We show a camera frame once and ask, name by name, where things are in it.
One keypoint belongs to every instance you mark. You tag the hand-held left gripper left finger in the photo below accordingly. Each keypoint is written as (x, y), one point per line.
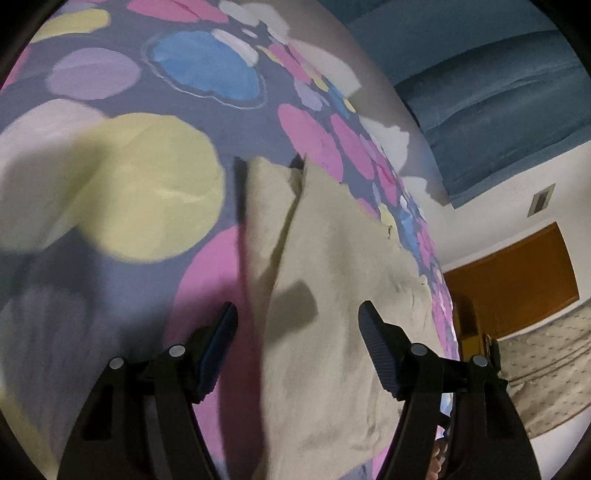
(217, 355)

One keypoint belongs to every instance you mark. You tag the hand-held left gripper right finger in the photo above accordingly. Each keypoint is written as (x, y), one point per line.
(381, 350)

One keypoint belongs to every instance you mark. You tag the beige knit sweater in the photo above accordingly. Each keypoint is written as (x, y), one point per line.
(332, 295)

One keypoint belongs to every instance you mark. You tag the yellow wooden furniture piece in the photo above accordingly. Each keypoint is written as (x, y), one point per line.
(473, 327)

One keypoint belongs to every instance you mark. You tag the brown wooden door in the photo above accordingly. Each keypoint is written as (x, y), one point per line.
(512, 281)

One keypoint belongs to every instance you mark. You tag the beige patterned mattress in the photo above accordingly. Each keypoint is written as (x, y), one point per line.
(549, 374)

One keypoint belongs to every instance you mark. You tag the colourful dotted bedsheet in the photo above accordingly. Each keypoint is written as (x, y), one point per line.
(138, 184)

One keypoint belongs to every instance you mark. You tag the blue curtain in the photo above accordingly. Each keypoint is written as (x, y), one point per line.
(485, 106)

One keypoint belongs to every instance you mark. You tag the grey wall switch plate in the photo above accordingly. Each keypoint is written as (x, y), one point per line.
(541, 200)

